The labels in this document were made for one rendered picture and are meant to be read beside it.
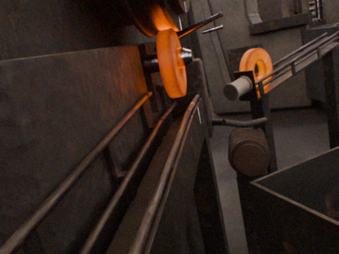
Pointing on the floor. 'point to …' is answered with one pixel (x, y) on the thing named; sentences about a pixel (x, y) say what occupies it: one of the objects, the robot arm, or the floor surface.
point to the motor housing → (248, 173)
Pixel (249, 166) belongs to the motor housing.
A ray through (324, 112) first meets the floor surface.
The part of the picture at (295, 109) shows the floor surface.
